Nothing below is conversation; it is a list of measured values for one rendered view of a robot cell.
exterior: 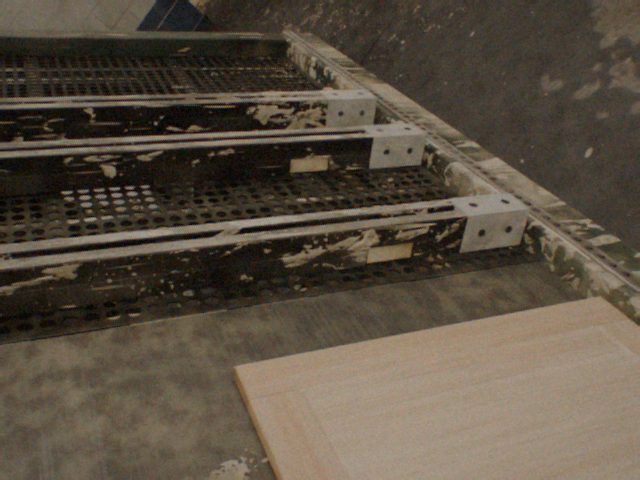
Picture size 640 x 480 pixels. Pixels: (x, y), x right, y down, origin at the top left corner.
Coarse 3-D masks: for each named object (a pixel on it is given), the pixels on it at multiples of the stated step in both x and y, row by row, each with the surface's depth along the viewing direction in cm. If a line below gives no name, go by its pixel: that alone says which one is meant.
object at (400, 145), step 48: (0, 144) 107; (48, 144) 109; (96, 144) 112; (144, 144) 115; (192, 144) 116; (240, 144) 119; (288, 144) 123; (336, 144) 127; (384, 144) 131; (0, 192) 106
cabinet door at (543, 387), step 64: (512, 320) 89; (576, 320) 91; (256, 384) 73; (320, 384) 74; (384, 384) 76; (448, 384) 77; (512, 384) 78; (576, 384) 79; (320, 448) 66; (384, 448) 67; (448, 448) 68; (512, 448) 69; (576, 448) 70
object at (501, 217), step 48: (48, 240) 84; (96, 240) 85; (144, 240) 87; (192, 240) 88; (240, 240) 89; (288, 240) 92; (336, 240) 95; (384, 240) 99; (432, 240) 103; (480, 240) 107; (0, 288) 79; (48, 288) 81; (96, 288) 84; (144, 288) 87; (192, 288) 90
